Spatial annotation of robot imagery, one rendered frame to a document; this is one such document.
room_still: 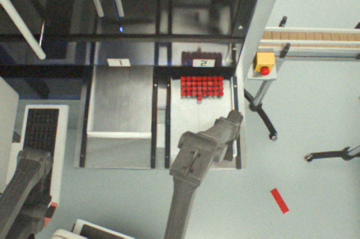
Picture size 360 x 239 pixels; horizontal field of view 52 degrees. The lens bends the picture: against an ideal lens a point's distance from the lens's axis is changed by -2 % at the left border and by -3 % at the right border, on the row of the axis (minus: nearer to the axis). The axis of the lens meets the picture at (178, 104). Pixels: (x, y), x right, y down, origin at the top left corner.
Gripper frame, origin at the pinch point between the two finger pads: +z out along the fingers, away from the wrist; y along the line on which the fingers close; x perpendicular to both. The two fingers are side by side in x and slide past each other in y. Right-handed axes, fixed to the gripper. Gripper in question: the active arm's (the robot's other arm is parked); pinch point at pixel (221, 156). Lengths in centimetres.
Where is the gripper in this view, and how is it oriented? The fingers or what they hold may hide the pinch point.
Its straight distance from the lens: 152.0
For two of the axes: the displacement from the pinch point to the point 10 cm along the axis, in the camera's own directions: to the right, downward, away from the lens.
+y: 0.4, -8.6, 5.0
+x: -10.0, -0.4, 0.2
